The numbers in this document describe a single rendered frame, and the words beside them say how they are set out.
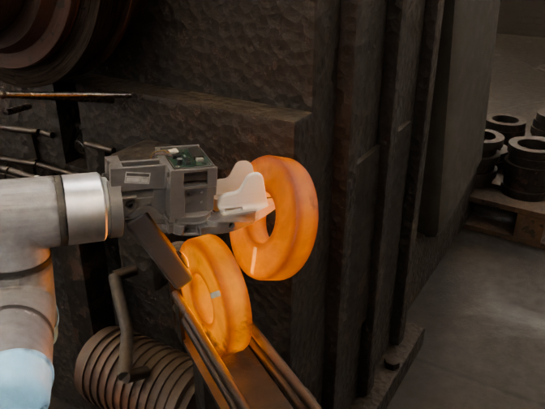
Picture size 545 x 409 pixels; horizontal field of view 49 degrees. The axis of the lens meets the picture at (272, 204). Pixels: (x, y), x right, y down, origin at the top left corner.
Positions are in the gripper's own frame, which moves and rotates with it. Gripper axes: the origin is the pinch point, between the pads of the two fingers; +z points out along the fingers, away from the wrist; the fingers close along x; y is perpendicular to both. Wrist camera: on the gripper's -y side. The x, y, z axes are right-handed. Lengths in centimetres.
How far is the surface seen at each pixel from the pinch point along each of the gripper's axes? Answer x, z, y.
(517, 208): 86, 143, -59
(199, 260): 0.0, -9.2, -6.7
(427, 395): 30, 65, -78
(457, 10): 59, 73, 15
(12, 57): 44, -27, 8
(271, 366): -12.0, -3.9, -14.5
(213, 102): 27.8, 1.4, 4.4
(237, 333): -7.8, -6.7, -12.3
